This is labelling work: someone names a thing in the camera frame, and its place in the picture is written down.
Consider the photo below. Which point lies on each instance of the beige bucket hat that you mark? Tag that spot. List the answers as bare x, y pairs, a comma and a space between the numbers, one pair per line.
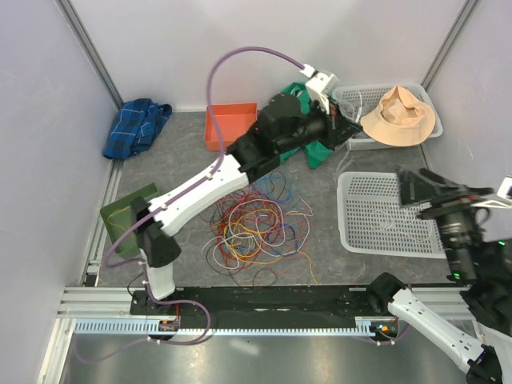
399, 119

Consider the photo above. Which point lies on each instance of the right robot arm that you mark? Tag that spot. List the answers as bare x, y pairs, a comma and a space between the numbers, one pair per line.
482, 268

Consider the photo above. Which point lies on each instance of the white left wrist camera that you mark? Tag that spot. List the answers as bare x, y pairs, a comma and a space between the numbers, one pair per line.
318, 84

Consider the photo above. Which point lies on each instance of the light blue cable duct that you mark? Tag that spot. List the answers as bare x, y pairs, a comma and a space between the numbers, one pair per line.
154, 328

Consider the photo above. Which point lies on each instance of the green jacket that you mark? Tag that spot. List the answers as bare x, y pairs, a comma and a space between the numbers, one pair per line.
316, 153

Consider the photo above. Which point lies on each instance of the small white perforated basket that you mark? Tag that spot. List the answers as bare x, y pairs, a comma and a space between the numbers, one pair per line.
365, 98

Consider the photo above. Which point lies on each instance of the green plastic tray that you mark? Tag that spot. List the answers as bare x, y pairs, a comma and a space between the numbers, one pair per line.
117, 219

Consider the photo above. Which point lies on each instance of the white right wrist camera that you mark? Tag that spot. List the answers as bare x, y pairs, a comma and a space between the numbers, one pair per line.
501, 199

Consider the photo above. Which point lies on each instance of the blue plaid cloth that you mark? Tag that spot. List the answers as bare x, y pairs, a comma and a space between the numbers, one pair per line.
135, 128

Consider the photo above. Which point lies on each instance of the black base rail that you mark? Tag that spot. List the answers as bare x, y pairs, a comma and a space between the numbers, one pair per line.
282, 305

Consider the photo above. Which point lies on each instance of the orange plastic tray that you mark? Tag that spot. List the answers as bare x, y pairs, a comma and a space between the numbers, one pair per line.
234, 120

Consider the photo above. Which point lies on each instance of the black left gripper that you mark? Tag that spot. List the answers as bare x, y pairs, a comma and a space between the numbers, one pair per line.
340, 128

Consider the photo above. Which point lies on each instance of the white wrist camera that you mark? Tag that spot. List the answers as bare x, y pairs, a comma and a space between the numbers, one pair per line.
318, 84
501, 199

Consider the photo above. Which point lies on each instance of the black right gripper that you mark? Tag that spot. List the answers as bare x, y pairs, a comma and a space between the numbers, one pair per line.
418, 185

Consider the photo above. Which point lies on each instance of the large white perforated basket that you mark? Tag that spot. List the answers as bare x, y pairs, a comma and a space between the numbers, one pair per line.
371, 219

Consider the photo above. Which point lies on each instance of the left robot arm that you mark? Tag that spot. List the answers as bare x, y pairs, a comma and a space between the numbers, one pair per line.
280, 128

